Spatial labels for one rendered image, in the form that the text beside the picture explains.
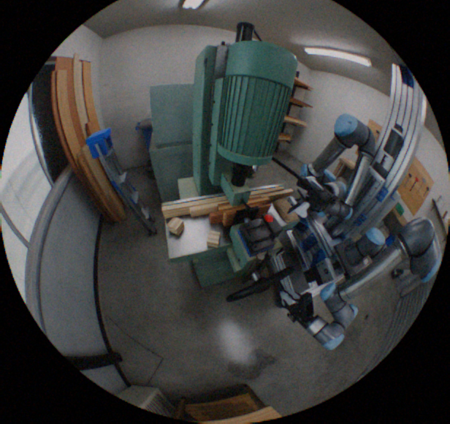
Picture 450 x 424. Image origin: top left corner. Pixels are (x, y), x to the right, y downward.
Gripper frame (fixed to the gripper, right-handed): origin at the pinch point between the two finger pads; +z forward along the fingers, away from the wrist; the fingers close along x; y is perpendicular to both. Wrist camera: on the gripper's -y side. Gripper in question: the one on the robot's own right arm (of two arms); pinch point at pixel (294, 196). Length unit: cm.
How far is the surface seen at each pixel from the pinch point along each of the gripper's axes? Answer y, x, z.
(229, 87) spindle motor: -13.0, -26.4, 21.0
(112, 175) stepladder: -71, 21, 83
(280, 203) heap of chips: -10.7, 15.5, -10.5
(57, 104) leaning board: -96, -51, 142
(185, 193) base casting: -43, 27, 31
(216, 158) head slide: -24.6, -2.3, 18.6
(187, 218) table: -16.2, 18.5, 32.5
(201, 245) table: -2.8, 19.2, 29.7
